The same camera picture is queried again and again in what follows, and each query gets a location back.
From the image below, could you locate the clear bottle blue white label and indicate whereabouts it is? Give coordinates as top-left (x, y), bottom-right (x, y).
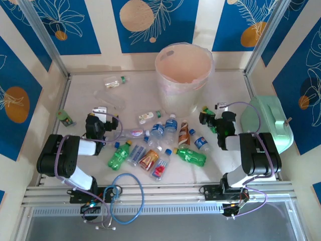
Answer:
top-left (126, 137), bottom-right (149, 167)

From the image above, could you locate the aluminium frame post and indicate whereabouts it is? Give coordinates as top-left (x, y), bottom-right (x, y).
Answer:
top-left (19, 0), bottom-right (71, 78)
top-left (243, 0), bottom-right (289, 76)

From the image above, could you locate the wide aluminium mounting rail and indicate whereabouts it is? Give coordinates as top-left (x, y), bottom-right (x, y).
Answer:
top-left (21, 181), bottom-right (299, 207)

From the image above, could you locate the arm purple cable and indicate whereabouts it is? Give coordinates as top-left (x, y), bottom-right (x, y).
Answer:
top-left (54, 113), bottom-right (123, 226)
top-left (224, 101), bottom-right (275, 219)

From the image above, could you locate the small black electronics board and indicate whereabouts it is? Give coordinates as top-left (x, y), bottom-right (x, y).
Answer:
top-left (80, 202), bottom-right (101, 221)
top-left (222, 202), bottom-right (245, 219)

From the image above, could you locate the clear bottle white cap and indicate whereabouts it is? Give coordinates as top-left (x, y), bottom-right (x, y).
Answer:
top-left (113, 127), bottom-right (151, 142)

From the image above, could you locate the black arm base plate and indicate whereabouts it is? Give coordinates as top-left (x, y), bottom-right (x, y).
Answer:
top-left (69, 185), bottom-right (124, 204)
top-left (200, 184), bottom-right (249, 202)

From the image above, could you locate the grey slotted cable duct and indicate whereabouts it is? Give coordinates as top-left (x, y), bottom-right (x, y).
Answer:
top-left (31, 205), bottom-right (225, 217)

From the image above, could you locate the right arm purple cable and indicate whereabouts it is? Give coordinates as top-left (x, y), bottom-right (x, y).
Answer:
top-left (224, 101), bottom-right (275, 219)

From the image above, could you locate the mint green bin lid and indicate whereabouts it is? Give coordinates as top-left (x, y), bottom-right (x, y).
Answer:
top-left (240, 95), bottom-right (294, 156)

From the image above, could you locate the red gold label bottle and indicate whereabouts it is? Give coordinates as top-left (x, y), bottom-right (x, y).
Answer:
top-left (138, 145), bottom-right (163, 172)

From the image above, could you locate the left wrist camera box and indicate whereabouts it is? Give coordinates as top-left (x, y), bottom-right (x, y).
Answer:
top-left (91, 105), bottom-right (109, 118)

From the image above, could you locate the Fiji water bottle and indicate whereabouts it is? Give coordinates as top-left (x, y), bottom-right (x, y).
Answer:
top-left (149, 148), bottom-right (174, 182)

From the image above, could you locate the green soda bottle yellow cap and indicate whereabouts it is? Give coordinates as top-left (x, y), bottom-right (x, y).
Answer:
top-left (173, 147), bottom-right (208, 168)
top-left (202, 106), bottom-right (219, 134)
top-left (107, 139), bottom-right (133, 172)

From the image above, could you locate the brown coffee drink bottle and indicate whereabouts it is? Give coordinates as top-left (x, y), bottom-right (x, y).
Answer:
top-left (177, 119), bottom-right (191, 149)

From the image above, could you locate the clear Pepsi label bottle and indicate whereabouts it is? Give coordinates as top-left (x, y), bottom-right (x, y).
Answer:
top-left (189, 128), bottom-right (214, 154)

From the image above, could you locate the green-capped bottle white label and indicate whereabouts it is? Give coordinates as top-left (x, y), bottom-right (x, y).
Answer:
top-left (136, 109), bottom-right (167, 126)

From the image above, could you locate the blue stethoscope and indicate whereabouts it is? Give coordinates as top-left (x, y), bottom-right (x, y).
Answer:
top-left (96, 173), bottom-right (145, 231)

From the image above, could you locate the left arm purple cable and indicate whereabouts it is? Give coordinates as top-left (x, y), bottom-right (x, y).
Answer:
top-left (54, 113), bottom-right (123, 226)

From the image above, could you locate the white bin with plastic liner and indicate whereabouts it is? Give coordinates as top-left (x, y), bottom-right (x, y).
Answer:
top-left (154, 42), bottom-right (214, 116)

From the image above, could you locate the grey metal sheet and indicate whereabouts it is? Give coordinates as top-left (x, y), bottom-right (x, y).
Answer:
top-left (15, 200), bottom-right (309, 241)

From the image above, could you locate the small green bottle dark label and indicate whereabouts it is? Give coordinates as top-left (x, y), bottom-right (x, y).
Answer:
top-left (57, 109), bottom-right (76, 128)

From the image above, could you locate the small clear green-capped bottle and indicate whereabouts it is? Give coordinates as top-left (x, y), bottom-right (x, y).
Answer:
top-left (103, 76), bottom-right (130, 90)

